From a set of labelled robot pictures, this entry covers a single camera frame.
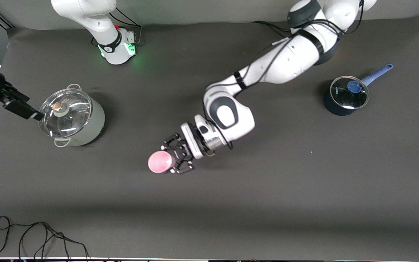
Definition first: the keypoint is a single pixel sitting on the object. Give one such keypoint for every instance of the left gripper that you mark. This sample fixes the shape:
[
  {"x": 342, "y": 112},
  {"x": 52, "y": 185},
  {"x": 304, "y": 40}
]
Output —
[{"x": 183, "y": 151}]

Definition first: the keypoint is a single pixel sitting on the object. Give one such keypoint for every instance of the pink plastic cup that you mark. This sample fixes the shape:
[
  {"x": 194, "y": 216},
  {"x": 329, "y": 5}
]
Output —
[{"x": 160, "y": 162}]

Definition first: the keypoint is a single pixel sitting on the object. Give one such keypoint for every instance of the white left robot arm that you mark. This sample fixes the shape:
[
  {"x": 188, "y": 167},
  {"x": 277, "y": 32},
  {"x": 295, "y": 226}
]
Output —
[{"x": 286, "y": 62}]

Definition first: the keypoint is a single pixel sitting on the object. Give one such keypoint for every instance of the glass pot lid, gold knob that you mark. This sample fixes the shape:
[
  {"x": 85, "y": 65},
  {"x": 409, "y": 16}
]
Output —
[{"x": 64, "y": 117}]

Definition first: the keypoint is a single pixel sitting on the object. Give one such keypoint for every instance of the grey-green cooking pot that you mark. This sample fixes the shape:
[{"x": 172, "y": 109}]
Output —
[{"x": 94, "y": 123}]

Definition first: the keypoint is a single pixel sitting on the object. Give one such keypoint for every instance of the glass saucepan lid, blue knob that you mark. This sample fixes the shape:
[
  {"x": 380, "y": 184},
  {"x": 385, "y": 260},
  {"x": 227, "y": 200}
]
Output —
[{"x": 344, "y": 97}]

